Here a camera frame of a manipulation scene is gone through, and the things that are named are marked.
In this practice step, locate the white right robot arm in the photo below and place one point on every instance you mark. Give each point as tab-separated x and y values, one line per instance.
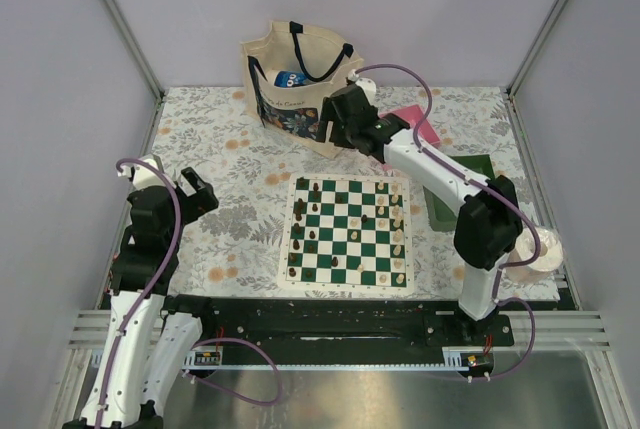
488	219

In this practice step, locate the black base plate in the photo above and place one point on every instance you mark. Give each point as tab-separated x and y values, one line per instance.
341	332

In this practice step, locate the beige canvas tote bag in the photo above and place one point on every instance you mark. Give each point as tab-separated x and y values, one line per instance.
325	58

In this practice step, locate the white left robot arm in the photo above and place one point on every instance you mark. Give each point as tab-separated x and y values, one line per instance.
149	333

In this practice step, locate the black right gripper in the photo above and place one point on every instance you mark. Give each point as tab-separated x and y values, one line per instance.
329	115

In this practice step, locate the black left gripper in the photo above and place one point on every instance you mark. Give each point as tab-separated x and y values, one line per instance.
203	200

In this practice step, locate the floral table cloth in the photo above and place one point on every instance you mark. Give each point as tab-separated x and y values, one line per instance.
233	251

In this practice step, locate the white toilet paper roll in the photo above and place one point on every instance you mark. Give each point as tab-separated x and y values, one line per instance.
551	257

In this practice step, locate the blue white bottle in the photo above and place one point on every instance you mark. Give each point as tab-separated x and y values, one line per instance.
290	79

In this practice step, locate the green white chess board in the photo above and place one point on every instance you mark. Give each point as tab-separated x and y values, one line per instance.
347	221

